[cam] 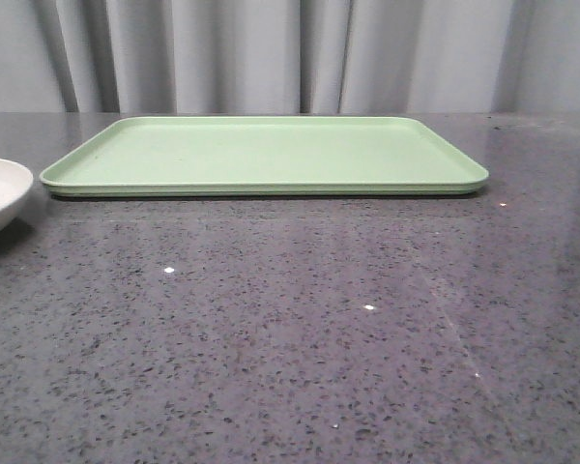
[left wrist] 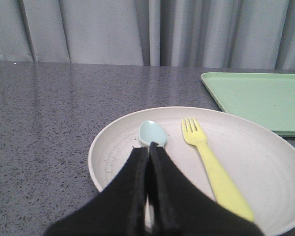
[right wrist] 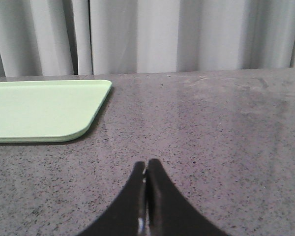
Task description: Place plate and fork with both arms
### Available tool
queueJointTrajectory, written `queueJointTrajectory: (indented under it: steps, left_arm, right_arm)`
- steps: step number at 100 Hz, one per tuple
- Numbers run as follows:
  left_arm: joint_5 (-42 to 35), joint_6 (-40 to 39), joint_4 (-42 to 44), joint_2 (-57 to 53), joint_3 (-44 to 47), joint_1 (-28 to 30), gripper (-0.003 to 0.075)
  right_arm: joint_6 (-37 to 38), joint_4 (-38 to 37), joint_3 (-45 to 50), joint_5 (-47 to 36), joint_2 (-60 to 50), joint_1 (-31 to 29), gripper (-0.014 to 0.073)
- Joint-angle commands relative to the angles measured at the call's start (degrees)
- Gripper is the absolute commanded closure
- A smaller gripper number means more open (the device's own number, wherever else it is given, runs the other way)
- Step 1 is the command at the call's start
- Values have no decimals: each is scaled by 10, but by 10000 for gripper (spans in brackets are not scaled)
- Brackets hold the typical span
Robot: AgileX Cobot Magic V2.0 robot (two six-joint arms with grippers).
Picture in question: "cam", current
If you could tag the light green plastic tray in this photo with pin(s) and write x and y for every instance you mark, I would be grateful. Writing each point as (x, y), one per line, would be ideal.
(264, 155)

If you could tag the grey pleated curtain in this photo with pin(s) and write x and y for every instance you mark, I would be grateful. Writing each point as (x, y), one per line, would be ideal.
(241, 57)

